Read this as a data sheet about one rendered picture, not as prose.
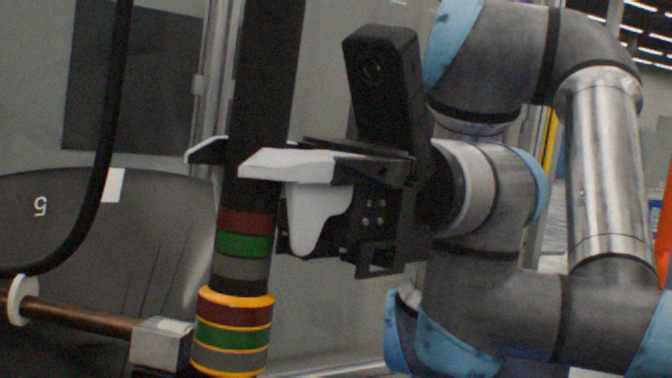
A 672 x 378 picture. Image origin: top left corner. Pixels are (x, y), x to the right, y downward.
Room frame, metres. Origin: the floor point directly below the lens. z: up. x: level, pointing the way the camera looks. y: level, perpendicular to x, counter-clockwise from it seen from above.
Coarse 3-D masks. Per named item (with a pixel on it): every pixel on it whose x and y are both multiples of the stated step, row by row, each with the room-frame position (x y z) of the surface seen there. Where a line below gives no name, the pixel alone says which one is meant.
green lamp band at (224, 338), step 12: (204, 324) 0.44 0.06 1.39; (204, 336) 0.44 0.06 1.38; (216, 336) 0.43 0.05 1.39; (228, 336) 0.43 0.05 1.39; (240, 336) 0.43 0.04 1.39; (252, 336) 0.44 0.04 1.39; (264, 336) 0.44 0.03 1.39; (228, 348) 0.43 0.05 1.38; (240, 348) 0.43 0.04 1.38; (252, 348) 0.44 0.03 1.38
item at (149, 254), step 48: (0, 192) 0.59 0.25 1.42; (144, 192) 0.60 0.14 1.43; (192, 192) 0.61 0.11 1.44; (0, 240) 0.57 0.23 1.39; (48, 240) 0.57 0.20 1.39; (96, 240) 0.57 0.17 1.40; (144, 240) 0.57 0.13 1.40; (192, 240) 0.58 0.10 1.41; (0, 288) 0.55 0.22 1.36; (48, 288) 0.55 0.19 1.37; (96, 288) 0.54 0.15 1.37; (144, 288) 0.54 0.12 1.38; (192, 288) 0.55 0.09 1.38; (0, 336) 0.53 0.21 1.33; (48, 336) 0.52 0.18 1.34; (96, 336) 0.52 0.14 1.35
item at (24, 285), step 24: (120, 0) 0.47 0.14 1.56; (120, 24) 0.47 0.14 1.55; (120, 48) 0.47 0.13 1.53; (120, 72) 0.47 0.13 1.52; (120, 96) 0.47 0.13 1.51; (96, 168) 0.47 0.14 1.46; (96, 192) 0.47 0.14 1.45; (72, 240) 0.47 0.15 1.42; (0, 264) 0.48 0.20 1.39; (24, 264) 0.48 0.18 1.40; (48, 264) 0.47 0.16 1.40; (24, 288) 0.48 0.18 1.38
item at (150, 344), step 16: (160, 320) 0.47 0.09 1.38; (176, 320) 0.47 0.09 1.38; (144, 336) 0.45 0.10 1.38; (160, 336) 0.45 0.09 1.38; (176, 336) 0.44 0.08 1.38; (144, 352) 0.45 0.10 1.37; (160, 352) 0.45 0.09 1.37; (176, 352) 0.44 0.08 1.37; (144, 368) 0.45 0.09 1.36; (160, 368) 0.45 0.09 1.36; (176, 368) 0.44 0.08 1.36; (192, 368) 0.46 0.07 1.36
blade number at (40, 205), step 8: (40, 192) 0.59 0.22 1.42; (48, 192) 0.59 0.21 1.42; (32, 200) 0.59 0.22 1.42; (40, 200) 0.59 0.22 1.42; (48, 200) 0.59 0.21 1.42; (32, 208) 0.59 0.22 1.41; (40, 208) 0.59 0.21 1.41; (48, 208) 0.59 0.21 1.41; (32, 216) 0.58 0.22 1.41; (40, 216) 0.58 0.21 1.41; (48, 216) 0.58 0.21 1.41
